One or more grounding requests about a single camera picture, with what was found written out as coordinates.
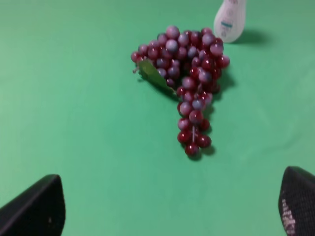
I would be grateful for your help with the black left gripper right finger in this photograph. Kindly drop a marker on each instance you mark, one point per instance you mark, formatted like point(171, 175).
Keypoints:
point(296, 202)

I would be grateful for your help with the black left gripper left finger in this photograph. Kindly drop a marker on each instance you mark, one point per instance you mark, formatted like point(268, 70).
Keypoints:
point(38, 211)

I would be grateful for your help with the red artificial grape bunch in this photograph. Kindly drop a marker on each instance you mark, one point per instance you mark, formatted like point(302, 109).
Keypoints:
point(185, 64)

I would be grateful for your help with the white lotion bottle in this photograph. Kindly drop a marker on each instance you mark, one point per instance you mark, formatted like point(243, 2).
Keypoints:
point(229, 22)

